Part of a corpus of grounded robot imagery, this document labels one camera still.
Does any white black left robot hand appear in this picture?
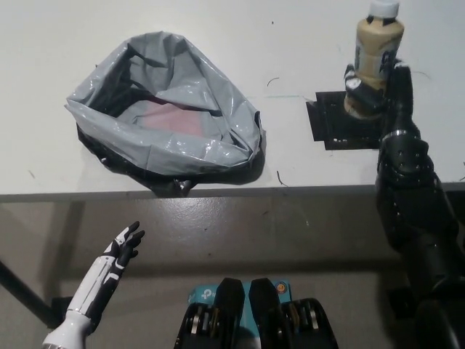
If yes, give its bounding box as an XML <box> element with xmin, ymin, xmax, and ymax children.
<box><xmin>65</xmin><ymin>220</ymin><xmax>146</xmax><ymax>325</ymax></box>

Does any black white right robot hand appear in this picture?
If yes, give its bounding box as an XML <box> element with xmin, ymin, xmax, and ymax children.
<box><xmin>343</xmin><ymin>57</ymin><xmax>448</xmax><ymax>199</ymax></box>

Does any beige protein shake bottle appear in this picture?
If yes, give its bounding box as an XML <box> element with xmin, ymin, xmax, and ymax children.
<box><xmin>343</xmin><ymin>0</ymin><xmax>406</xmax><ymax>119</ymax></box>

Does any grey plastic bag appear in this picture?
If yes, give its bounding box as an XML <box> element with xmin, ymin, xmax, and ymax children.
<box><xmin>63</xmin><ymin>31</ymin><xmax>268</xmax><ymax>198</ymax></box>

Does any black tape square marker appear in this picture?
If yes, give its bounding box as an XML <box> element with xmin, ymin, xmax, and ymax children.
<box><xmin>305</xmin><ymin>91</ymin><xmax>390</xmax><ymax>151</ymax></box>

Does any black table leg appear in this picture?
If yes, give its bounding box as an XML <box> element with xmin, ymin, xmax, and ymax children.
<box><xmin>0</xmin><ymin>258</ymin><xmax>54</xmax><ymax>323</ymax></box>

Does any pink flat item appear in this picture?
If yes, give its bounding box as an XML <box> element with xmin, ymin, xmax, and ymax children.
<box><xmin>139</xmin><ymin>101</ymin><xmax>203</xmax><ymax>136</ymax></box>

